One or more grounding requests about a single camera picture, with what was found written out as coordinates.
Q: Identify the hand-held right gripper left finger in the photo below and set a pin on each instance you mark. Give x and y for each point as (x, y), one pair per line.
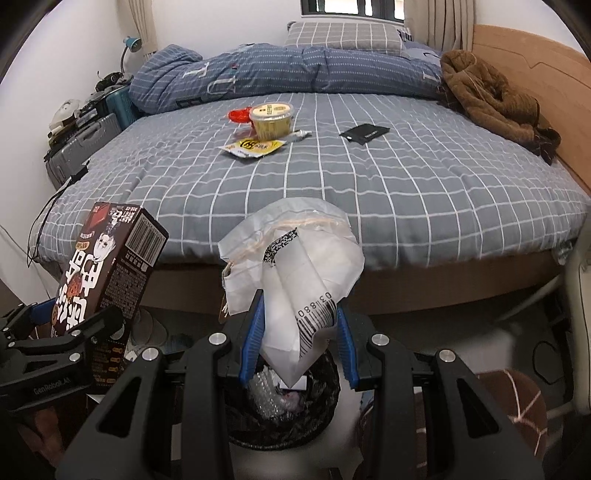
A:
(249, 341)

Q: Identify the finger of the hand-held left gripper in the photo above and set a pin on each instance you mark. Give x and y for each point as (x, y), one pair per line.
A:
(92, 325)
(44, 310)

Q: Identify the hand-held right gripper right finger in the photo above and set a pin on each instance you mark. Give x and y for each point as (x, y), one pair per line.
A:
(346, 355)

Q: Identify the brown milk carton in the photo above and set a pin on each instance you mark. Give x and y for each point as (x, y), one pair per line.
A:
(111, 267)

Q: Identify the clear plastic bag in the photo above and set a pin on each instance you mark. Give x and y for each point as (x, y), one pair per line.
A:
(295, 277)

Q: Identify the black trash bin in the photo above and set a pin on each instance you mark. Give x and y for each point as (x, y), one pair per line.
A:
(277, 429)

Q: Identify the red plastic bag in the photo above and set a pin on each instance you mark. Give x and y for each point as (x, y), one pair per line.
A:
(239, 115)

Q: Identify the silver suitcase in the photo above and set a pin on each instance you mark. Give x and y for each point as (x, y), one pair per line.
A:
(83, 143)

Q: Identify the yellow snack packet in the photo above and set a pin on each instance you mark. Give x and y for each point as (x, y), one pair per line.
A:
(251, 146)

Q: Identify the white rounded object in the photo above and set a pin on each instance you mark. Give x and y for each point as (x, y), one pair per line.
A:
(64, 113)

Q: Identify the small foil wrapper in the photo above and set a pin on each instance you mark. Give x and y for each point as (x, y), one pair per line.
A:
(298, 135)

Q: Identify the teal suitcase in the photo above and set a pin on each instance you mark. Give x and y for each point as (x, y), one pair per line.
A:
(120, 106)

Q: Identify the yellow pudding cup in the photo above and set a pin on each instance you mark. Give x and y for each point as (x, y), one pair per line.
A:
(272, 122)

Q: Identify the flat black packet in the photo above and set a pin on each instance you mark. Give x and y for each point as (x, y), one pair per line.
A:
(364, 132)

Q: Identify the dark object pile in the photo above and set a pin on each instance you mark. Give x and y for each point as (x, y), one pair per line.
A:
(108, 82)

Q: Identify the blue striped duvet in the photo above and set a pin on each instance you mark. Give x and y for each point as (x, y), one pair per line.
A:
(277, 74)

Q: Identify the blue desk lamp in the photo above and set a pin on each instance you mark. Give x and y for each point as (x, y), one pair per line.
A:
(134, 44)

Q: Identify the brown jacket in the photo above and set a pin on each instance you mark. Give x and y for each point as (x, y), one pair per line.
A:
(485, 92)

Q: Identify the beige curtain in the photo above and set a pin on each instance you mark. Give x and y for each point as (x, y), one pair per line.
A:
(450, 23)
(143, 23)

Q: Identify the grey checked pillow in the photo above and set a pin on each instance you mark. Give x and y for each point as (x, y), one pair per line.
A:
(341, 37)

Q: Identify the wooden headboard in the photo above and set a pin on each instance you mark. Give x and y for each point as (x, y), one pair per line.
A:
(554, 83)

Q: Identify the dark framed window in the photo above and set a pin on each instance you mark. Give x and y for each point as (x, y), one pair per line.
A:
(351, 7)

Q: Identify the wooden bed side rail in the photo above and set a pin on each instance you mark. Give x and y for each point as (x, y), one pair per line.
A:
(415, 286)

